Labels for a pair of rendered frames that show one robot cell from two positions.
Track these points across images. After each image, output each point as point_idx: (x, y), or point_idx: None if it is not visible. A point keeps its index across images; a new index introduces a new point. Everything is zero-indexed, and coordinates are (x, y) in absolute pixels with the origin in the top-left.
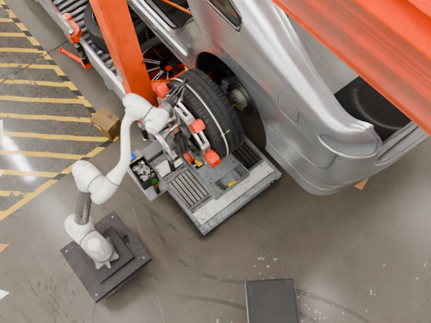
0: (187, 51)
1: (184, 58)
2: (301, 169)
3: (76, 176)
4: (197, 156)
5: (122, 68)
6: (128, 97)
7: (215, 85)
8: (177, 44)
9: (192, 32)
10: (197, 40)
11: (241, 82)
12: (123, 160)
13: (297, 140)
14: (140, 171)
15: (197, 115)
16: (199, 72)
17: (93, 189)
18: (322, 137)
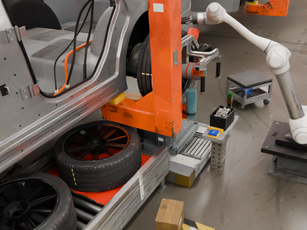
0: (113, 71)
1: (115, 83)
2: (186, 28)
3: (286, 54)
4: (193, 82)
5: (181, 30)
6: (215, 2)
7: None
8: (105, 81)
9: (118, 28)
10: (124, 28)
11: (138, 44)
12: (252, 33)
13: (182, 1)
14: (225, 111)
15: (185, 31)
16: (149, 34)
17: (284, 47)
18: None
